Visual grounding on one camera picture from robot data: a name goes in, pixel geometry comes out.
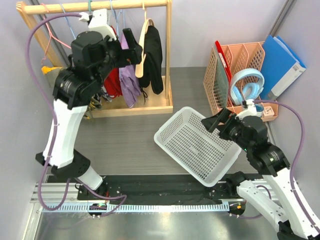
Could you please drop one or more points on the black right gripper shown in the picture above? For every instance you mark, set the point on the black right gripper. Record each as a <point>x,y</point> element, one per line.
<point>211,122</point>

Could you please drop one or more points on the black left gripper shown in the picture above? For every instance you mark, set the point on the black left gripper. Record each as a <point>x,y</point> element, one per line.
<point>127,56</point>

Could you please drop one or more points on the beige wooden hanger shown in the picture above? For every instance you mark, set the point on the beige wooden hanger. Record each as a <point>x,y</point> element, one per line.
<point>139,68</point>

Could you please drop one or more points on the black trousers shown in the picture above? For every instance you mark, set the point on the black trousers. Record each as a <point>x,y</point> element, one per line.
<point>152,66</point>

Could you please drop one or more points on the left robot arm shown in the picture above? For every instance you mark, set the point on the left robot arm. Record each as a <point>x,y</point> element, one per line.
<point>93,57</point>

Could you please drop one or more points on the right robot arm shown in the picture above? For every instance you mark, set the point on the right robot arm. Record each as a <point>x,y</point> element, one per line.
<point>292,218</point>

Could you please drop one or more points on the white plastic mesh basket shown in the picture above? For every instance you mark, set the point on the white plastic mesh basket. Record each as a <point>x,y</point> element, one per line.
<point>202,154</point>

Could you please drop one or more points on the purple garment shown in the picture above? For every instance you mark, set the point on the purple garment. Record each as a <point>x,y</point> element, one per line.
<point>129,85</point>

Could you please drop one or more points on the light blue headphones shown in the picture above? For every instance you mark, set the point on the light blue headphones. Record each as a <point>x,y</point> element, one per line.
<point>250,90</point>

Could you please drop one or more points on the red garment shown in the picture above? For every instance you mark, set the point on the red garment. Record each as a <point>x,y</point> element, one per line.
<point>112,84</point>

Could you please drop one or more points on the red folder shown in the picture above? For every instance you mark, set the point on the red folder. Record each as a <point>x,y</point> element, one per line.
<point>223,60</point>

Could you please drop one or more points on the peach plastic file organizer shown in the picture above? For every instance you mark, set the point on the peach plastic file organizer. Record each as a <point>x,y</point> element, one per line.
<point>239,56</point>

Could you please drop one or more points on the camouflage garment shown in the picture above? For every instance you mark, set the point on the camouflage garment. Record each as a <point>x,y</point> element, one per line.
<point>51,74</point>

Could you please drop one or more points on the blue binder folder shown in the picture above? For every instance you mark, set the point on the blue binder folder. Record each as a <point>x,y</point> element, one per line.
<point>281,67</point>

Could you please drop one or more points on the light blue wire hanger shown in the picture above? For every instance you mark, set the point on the light blue wire hanger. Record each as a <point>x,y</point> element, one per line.
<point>117,17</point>

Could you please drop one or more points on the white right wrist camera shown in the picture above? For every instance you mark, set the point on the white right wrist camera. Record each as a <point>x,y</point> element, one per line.
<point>249,108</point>

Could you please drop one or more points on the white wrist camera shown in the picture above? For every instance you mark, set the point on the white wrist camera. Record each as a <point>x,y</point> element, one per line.
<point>98,22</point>
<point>249,108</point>

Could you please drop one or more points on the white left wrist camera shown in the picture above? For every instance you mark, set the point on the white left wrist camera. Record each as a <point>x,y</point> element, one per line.
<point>98,22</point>

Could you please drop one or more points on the pink wire hanger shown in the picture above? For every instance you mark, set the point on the pink wire hanger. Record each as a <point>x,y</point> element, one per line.
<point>58,46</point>

